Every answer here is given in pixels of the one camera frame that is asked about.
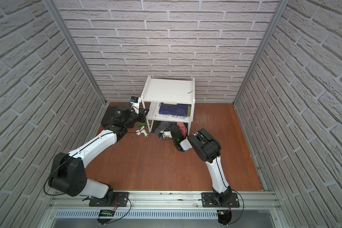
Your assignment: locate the grey and pink microfibre cloth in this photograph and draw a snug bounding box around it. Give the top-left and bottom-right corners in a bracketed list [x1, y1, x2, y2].
[153, 121, 187, 137]

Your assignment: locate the white two-tier bookshelf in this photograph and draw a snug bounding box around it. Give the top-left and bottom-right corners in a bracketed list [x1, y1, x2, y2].
[141, 76, 196, 135]

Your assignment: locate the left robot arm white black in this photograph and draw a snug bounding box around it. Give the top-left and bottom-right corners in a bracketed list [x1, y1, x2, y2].
[47, 104, 149, 201]

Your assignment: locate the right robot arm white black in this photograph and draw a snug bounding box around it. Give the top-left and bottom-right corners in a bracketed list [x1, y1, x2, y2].
[155, 125, 232, 206]

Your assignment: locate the white pipe fitting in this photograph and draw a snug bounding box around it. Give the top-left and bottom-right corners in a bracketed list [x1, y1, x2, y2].
[135, 126, 149, 138]

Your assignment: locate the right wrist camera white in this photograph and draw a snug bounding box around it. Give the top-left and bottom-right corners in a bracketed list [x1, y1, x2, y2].
[162, 131, 173, 138]

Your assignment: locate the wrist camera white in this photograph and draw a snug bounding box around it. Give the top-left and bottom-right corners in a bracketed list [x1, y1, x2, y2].
[130, 96, 141, 114]
[162, 131, 173, 138]

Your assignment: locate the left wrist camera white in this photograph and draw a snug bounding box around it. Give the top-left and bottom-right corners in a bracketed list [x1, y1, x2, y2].
[130, 96, 141, 114]

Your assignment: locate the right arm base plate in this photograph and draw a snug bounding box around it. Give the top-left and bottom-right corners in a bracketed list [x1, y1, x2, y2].
[201, 192, 240, 208]

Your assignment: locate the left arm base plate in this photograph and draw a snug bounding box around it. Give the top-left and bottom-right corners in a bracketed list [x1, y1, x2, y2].
[89, 191, 129, 207]

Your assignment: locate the aluminium front rail frame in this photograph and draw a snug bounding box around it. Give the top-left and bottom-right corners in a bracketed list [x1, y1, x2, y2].
[39, 190, 288, 228]

